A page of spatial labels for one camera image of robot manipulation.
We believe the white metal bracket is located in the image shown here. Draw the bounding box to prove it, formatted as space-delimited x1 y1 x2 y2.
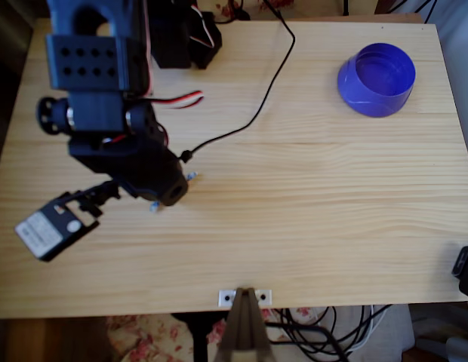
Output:
217 289 273 308

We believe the black floor cable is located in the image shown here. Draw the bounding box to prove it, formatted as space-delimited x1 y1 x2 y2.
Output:
264 305 350 362

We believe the white floor cable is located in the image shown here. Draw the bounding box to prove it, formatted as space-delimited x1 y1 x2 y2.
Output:
345 304 392 357

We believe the floral fabric cushion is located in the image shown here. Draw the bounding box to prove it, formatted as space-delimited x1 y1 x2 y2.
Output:
105 307 314 362

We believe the black stand pole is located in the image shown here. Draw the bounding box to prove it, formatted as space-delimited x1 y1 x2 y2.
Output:
171 311 229 362

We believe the brown camera stand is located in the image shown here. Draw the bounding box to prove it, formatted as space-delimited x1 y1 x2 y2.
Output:
214 287 275 362

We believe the thin black webcam cable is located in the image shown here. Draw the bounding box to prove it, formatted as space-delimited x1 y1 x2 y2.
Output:
179 0 297 164

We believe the purple plastic bowl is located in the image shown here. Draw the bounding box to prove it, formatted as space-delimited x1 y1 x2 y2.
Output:
337 42 417 119

